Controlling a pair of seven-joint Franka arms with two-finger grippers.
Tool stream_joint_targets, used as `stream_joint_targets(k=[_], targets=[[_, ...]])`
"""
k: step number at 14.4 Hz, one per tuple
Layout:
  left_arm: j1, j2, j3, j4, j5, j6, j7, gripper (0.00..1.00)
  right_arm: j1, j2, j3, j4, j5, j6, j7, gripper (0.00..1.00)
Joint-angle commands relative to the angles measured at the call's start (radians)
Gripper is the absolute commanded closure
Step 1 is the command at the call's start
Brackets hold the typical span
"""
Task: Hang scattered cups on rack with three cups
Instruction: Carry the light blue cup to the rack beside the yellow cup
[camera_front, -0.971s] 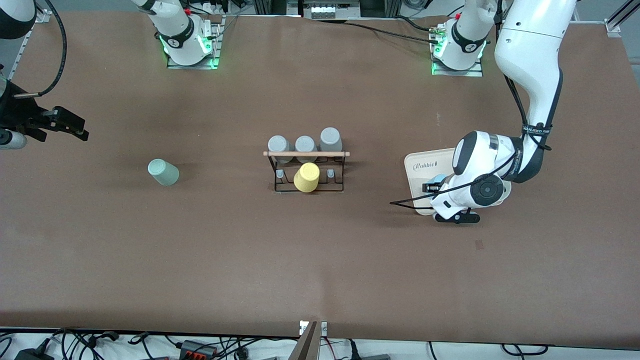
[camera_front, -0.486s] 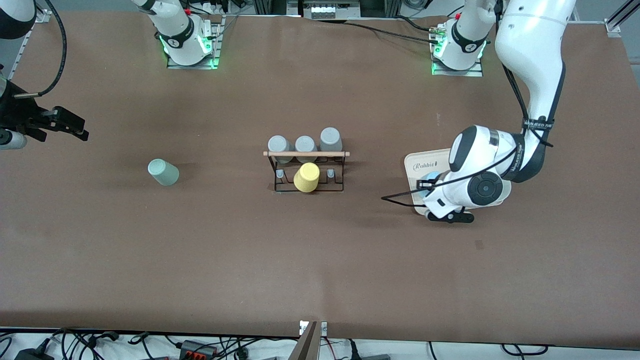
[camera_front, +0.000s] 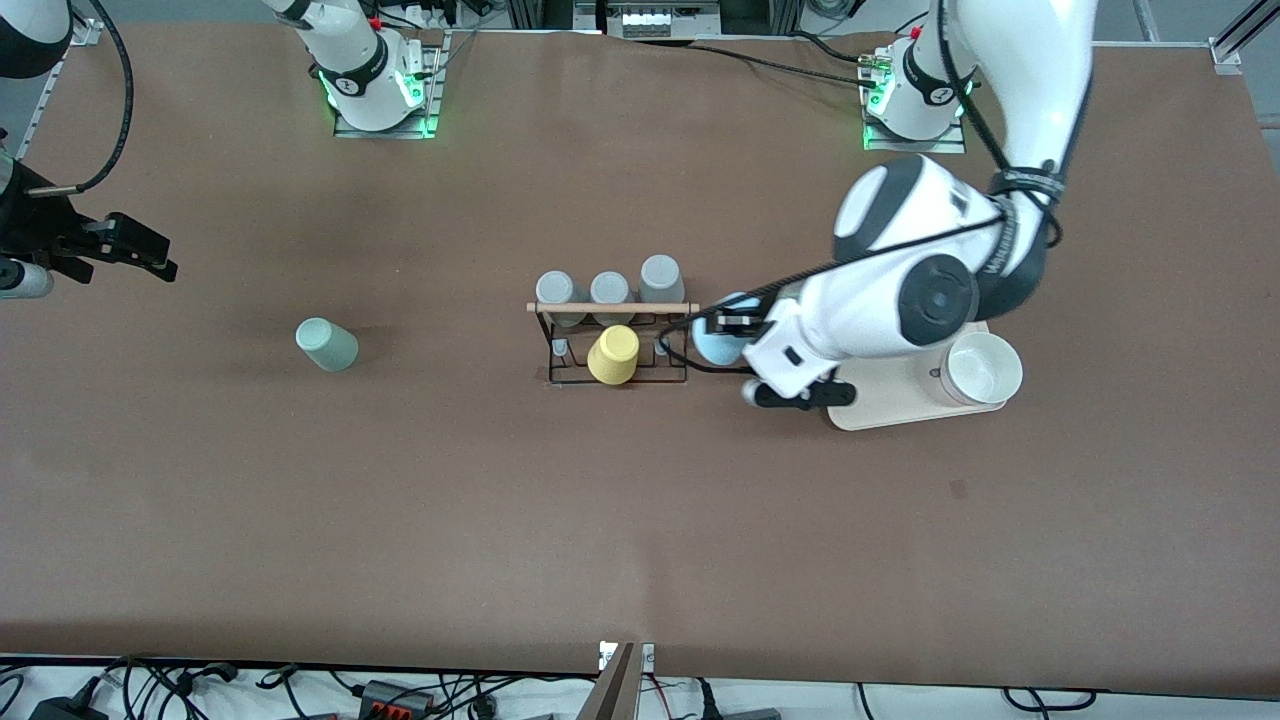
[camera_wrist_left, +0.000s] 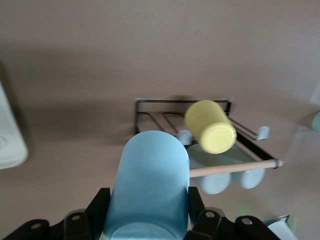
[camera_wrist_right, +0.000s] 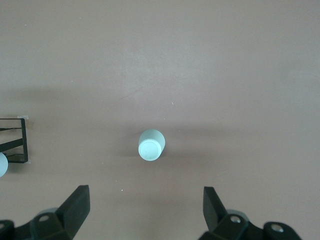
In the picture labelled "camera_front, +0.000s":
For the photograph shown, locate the yellow plastic cup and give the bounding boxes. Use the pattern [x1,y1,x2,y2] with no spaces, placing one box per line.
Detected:
[586,324,641,387]

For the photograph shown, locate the aluminium corner bracket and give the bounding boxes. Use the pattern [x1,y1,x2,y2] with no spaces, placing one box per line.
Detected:
[1208,0,1280,77]

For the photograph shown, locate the grey plastic cup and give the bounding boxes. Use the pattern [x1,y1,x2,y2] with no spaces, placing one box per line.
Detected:
[535,270,589,329]
[589,271,634,327]
[638,254,687,305]

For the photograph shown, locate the black floor cable loop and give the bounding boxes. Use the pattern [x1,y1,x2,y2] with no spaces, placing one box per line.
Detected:
[1003,686,1098,713]

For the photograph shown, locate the beige plastic tray Rabbit print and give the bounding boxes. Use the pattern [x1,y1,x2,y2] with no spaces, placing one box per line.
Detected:
[826,320,1007,433]

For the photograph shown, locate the black wire rack wooden bar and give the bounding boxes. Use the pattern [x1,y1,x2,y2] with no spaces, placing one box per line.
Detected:
[526,300,701,389]

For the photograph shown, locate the black connector box orange levers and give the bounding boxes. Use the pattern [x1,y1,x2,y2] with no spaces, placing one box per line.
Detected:
[357,679,434,720]

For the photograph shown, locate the pale green plastic cup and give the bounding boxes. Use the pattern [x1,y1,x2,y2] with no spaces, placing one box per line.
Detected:
[295,317,360,374]

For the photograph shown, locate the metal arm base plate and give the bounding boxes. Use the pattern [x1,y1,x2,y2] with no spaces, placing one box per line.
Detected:
[333,28,448,141]
[862,45,969,155]

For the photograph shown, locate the white bowl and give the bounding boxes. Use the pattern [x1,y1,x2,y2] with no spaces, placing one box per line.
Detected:
[938,331,1025,408]

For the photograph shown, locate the black cable on table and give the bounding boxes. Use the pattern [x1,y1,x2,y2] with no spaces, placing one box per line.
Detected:
[640,35,886,91]

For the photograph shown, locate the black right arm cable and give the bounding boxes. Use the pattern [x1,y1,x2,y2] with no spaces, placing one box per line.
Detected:
[25,0,136,196]

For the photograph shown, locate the aluminium profile rail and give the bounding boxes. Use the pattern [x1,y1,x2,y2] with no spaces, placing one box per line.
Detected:
[18,18,103,161]

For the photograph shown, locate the black power adapter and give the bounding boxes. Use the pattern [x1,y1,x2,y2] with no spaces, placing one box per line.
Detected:
[28,694,109,720]

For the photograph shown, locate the white metal bracket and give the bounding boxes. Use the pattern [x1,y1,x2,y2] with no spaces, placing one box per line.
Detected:
[598,641,657,673]

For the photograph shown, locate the light blue plastic cup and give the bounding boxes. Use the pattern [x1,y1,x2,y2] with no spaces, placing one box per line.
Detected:
[692,292,763,369]

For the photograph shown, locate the wooden camera post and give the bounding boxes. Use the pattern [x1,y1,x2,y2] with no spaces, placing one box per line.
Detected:
[577,641,641,720]

